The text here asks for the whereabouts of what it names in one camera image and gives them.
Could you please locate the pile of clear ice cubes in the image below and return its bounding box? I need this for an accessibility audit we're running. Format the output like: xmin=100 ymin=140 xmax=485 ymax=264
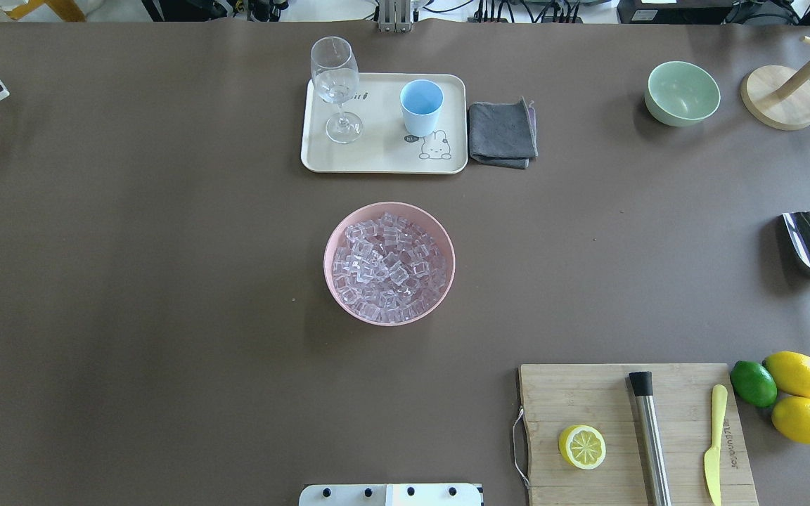
xmin=332 ymin=212 xmax=449 ymax=324

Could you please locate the light blue cup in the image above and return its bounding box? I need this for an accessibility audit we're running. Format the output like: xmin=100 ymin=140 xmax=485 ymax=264
xmin=399 ymin=79 xmax=444 ymax=138

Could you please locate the pink bowl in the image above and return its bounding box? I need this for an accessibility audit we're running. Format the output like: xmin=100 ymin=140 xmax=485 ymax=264
xmin=323 ymin=202 xmax=456 ymax=326

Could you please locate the cream rabbit serving tray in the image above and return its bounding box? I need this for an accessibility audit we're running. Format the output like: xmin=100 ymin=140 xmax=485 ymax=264
xmin=301 ymin=72 xmax=468 ymax=175

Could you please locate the grey folded cloth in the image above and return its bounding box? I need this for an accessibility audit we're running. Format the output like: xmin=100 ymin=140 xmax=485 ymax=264
xmin=468 ymin=97 xmax=538 ymax=169

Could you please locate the clear wine glass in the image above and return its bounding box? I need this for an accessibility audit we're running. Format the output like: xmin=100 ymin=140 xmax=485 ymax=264
xmin=311 ymin=36 xmax=362 ymax=144

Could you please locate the bamboo cutting board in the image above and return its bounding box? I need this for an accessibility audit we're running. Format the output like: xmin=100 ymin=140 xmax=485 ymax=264
xmin=520 ymin=364 xmax=731 ymax=505

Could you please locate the half lemon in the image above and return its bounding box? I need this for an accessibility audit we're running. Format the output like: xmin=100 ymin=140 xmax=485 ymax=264
xmin=558 ymin=424 xmax=607 ymax=470

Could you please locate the steel muddler black tip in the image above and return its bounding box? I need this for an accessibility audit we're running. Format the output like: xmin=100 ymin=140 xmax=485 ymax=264
xmin=628 ymin=371 xmax=673 ymax=505

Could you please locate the green bowl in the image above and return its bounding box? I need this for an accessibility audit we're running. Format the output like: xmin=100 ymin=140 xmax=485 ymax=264
xmin=644 ymin=61 xmax=721 ymax=127

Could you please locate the yellow plastic knife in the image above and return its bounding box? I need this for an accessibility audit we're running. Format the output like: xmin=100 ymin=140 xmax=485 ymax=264
xmin=703 ymin=384 xmax=728 ymax=505

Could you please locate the green lime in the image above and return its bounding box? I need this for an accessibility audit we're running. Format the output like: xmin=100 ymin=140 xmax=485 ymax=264
xmin=730 ymin=360 xmax=778 ymax=409

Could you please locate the wooden mug tree stand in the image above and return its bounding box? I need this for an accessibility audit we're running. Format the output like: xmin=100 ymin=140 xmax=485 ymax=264
xmin=740 ymin=36 xmax=810 ymax=131

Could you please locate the yellow lemon upper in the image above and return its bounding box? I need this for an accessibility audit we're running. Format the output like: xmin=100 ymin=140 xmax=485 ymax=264
xmin=762 ymin=350 xmax=810 ymax=398

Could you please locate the yellow lemon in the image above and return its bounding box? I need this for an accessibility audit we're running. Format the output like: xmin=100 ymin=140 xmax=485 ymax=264
xmin=771 ymin=396 xmax=810 ymax=445
xmin=762 ymin=350 xmax=810 ymax=398

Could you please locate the yellow lemon lower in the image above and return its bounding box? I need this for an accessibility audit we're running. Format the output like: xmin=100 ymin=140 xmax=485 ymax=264
xmin=771 ymin=396 xmax=810 ymax=445

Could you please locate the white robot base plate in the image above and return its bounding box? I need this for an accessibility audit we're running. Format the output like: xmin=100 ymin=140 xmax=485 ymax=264
xmin=298 ymin=483 xmax=484 ymax=505

